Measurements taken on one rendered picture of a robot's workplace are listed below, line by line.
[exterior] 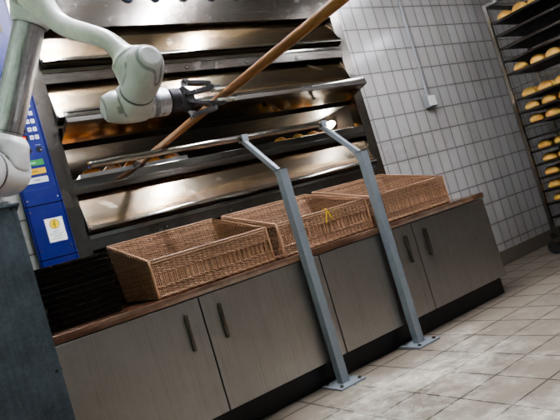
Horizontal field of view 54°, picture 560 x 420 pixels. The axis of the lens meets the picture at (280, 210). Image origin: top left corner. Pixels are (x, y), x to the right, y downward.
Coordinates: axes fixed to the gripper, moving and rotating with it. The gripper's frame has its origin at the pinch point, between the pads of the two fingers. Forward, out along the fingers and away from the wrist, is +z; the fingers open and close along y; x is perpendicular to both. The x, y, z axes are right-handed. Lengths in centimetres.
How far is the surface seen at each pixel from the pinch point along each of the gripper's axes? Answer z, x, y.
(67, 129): -30, -86, -19
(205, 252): -1, -46, 50
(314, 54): 127, -97, -47
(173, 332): -25, -40, 74
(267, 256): 29, -51, 59
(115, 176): -13, -95, 4
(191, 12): 51, -96, -76
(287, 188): 39, -36, 33
